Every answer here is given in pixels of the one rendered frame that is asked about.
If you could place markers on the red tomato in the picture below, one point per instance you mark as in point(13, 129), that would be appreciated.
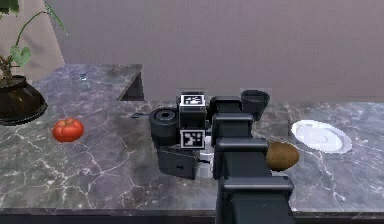
point(68, 130)

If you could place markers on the black mug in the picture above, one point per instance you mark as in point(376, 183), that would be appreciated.
point(255, 101)

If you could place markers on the brown kiwi fruit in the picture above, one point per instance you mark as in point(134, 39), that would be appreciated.
point(283, 156)

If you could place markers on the white plate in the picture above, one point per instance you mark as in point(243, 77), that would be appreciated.
point(320, 136)

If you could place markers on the house plant in black pot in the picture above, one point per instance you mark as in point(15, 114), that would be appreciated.
point(16, 100)

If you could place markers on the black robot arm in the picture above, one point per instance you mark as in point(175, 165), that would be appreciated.
point(245, 173)

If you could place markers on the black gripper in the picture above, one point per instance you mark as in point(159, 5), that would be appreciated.
point(165, 128)

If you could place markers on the small clear glass shaker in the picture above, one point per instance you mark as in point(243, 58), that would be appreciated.
point(83, 80)

